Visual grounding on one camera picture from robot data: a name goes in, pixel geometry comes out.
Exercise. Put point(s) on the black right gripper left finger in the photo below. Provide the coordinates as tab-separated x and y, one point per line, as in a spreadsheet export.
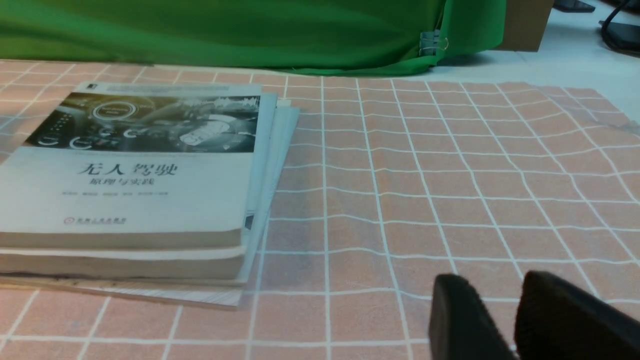
460	326

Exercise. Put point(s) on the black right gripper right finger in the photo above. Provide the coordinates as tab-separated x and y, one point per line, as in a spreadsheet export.
556	320

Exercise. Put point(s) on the pink checkered tablecloth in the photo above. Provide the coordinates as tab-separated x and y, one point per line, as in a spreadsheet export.
388	182

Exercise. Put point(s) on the bottom thin booklet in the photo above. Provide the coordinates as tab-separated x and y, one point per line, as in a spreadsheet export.
193	292

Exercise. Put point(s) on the white book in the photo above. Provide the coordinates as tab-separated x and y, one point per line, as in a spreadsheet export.
135	170
150	262

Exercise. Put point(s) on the metal binder clip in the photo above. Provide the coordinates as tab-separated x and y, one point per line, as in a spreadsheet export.
431	43

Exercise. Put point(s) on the brown cardboard box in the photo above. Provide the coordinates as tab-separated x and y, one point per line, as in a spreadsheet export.
525	25

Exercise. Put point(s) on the green backdrop cloth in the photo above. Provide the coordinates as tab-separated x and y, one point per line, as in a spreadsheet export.
303	37

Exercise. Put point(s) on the black device on table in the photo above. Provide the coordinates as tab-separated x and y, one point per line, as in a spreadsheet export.
573	6

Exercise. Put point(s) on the top white book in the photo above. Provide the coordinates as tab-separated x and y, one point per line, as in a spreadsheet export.
135	170

